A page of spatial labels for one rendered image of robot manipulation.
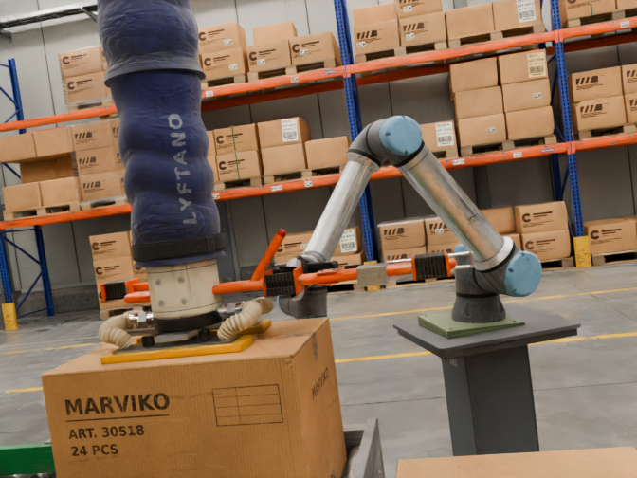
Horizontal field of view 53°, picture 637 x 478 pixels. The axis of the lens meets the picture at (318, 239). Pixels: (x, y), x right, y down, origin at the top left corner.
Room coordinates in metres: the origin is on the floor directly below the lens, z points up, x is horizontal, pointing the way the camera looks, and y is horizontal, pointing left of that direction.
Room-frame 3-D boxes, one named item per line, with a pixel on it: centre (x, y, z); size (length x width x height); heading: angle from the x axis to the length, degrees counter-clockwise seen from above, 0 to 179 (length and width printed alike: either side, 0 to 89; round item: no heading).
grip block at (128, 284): (1.88, 0.60, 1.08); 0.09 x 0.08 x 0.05; 170
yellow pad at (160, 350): (1.48, 0.36, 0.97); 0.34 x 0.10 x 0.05; 80
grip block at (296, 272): (1.53, 0.10, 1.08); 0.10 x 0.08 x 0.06; 170
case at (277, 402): (1.57, 0.33, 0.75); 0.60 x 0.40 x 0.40; 78
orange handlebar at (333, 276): (1.66, 0.13, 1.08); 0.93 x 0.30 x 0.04; 80
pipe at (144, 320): (1.57, 0.34, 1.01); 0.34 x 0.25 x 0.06; 80
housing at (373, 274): (1.49, -0.12, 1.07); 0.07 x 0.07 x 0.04; 80
